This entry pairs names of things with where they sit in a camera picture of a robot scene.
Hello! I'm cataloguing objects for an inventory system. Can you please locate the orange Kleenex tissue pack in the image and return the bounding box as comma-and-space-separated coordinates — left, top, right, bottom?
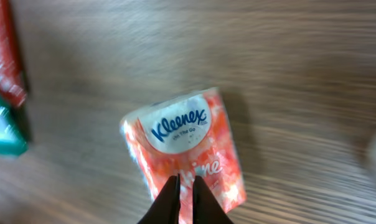
120, 88, 247, 223

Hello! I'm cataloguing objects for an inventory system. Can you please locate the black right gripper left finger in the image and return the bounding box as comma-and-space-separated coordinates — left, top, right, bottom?
138, 174, 181, 224

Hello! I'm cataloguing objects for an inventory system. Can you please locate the red Nescafe sachet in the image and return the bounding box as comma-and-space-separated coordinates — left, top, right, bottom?
0, 0, 27, 108

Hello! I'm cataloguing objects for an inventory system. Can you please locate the green 3M gloves package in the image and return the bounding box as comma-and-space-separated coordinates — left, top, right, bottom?
0, 97, 28, 157

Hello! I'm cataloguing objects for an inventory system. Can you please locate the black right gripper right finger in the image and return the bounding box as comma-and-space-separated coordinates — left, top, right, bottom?
192, 175, 233, 224

